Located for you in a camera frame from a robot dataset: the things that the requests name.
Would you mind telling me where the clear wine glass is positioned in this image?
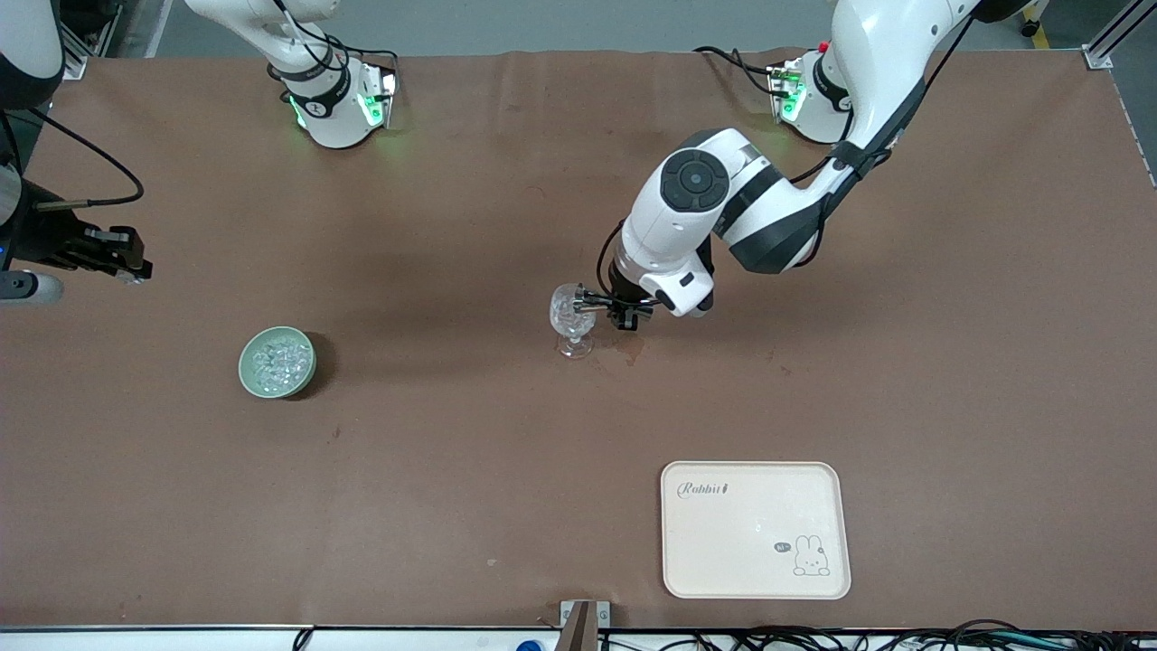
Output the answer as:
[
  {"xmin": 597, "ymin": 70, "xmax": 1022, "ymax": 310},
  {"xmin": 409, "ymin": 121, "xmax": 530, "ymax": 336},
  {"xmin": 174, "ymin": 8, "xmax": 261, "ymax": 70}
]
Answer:
[{"xmin": 549, "ymin": 283, "xmax": 597, "ymax": 360}]

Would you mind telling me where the clear ice cubes heap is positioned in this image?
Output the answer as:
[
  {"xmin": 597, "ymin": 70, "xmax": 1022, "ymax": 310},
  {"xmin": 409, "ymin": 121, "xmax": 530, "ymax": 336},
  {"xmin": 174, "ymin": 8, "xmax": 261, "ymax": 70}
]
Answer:
[{"xmin": 251, "ymin": 336, "xmax": 306, "ymax": 392}]

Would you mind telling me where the green ceramic bowl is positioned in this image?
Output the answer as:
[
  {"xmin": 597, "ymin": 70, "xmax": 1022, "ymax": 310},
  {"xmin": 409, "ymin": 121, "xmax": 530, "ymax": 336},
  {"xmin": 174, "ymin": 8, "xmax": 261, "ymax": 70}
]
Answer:
[{"xmin": 238, "ymin": 326, "xmax": 318, "ymax": 400}]

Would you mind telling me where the brown paper table cover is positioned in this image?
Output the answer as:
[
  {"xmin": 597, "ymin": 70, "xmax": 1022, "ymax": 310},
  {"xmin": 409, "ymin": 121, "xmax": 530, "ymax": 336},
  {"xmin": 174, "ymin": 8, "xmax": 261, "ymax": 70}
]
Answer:
[{"xmin": 0, "ymin": 50, "xmax": 1157, "ymax": 631}]

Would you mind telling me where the cream rabbit print tray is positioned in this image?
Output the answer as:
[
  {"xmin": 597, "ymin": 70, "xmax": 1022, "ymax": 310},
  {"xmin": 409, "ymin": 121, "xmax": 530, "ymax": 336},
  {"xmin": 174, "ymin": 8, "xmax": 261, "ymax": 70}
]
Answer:
[{"xmin": 660, "ymin": 460, "xmax": 852, "ymax": 600}]

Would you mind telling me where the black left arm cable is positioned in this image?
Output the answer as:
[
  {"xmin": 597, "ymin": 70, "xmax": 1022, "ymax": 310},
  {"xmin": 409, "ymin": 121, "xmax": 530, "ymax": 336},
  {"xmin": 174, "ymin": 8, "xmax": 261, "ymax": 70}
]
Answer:
[{"xmin": 595, "ymin": 0, "xmax": 982, "ymax": 292}]

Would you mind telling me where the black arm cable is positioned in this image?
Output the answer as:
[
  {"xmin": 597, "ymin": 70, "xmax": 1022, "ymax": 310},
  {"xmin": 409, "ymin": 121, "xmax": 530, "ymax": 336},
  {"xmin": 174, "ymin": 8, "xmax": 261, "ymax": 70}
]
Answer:
[
  {"xmin": 0, "ymin": 108, "xmax": 146, "ymax": 211},
  {"xmin": 595, "ymin": 0, "xmax": 982, "ymax": 292}
]

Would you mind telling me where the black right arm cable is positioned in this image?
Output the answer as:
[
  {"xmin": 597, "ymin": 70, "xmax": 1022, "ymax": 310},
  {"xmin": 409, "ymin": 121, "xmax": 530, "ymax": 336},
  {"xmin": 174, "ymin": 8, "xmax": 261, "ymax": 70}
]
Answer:
[{"xmin": 0, "ymin": 108, "xmax": 146, "ymax": 211}]

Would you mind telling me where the black left base cable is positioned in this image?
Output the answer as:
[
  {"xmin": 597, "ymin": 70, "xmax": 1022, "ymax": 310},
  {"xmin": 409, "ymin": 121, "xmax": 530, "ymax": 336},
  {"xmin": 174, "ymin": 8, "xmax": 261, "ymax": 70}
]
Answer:
[{"xmin": 693, "ymin": 45, "xmax": 780, "ymax": 96}]

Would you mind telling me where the black base cable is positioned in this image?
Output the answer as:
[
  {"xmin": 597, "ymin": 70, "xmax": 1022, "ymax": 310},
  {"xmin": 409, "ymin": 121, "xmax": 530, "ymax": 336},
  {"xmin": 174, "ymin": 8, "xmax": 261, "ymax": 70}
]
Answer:
[
  {"xmin": 267, "ymin": 0, "xmax": 400, "ymax": 100},
  {"xmin": 693, "ymin": 45, "xmax": 780, "ymax": 96}
]

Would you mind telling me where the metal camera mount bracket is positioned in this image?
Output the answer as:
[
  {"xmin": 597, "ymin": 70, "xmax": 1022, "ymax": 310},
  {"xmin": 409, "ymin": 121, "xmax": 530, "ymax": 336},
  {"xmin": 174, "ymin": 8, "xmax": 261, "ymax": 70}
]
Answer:
[{"xmin": 559, "ymin": 599, "xmax": 612, "ymax": 651}]

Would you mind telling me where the black right base cable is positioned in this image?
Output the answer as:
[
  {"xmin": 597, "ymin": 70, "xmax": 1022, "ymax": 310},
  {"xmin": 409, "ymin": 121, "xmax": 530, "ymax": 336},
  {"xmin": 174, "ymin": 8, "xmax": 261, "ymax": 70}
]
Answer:
[{"xmin": 267, "ymin": 0, "xmax": 400, "ymax": 100}]

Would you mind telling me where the black cable bundle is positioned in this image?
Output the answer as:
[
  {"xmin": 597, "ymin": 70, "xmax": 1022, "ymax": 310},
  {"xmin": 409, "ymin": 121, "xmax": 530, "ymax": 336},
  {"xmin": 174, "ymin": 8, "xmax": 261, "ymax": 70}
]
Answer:
[{"xmin": 597, "ymin": 619, "xmax": 1157, "ymax": 651}]

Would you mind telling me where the white table front rail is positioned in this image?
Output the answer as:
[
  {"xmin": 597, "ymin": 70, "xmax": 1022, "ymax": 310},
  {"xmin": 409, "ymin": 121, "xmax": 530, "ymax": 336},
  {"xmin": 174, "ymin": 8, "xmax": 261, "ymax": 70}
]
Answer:
[{"xmin": 0, "ymin": 624, "xmax": 1157, "ymax": 651}]

